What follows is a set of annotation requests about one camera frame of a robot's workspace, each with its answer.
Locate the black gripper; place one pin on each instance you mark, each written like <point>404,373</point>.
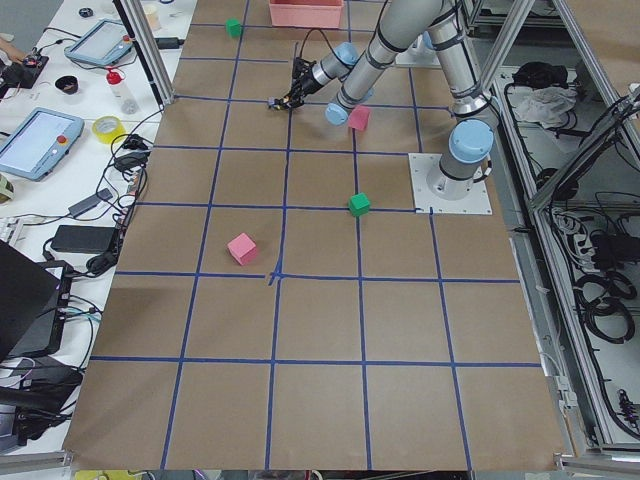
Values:
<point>308,81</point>

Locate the yellow emergency stop button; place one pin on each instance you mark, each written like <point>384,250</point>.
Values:
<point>278,103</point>

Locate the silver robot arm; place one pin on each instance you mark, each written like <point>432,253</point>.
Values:
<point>409,112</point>

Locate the pink cube near centre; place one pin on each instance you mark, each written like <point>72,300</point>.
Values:
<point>359,118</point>

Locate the pink cube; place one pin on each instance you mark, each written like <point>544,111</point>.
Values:
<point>243,249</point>
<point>359,118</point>

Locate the pink plastic bin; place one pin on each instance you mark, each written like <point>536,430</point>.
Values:
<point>307,14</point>

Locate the green cube near bin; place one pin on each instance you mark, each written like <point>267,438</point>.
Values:
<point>233,27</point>

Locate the green cube near base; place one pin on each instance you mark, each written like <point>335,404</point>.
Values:
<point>359,204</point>

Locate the black power adapter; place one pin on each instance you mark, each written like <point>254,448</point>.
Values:
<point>169,43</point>

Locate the pink cube far side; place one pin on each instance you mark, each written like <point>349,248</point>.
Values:
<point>243,249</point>

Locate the white paper cup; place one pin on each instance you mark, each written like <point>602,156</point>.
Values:
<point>151,13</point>

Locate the red capped squeeze bottle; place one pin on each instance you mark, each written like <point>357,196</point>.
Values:
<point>121,92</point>

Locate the yellow tape roll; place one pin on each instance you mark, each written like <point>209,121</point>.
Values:
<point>108,129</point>

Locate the upper teach pendant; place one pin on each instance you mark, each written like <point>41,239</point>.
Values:
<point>105,44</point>

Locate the teach pendant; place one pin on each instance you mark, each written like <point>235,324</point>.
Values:
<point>105,44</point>
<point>39,143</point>

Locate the black round bowl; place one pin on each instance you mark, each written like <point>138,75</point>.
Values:
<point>67,84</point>

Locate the lower teach pendant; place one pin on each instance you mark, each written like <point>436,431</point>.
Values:
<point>39,143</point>

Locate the black power brick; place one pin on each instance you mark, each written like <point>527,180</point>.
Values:
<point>83,239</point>

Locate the black laptop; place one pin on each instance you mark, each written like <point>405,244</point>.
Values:
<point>33,298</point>

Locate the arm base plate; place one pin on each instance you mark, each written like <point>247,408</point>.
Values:
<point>418,55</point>
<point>435,193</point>

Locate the aluminium frame post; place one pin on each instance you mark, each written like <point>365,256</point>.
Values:
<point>132,15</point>

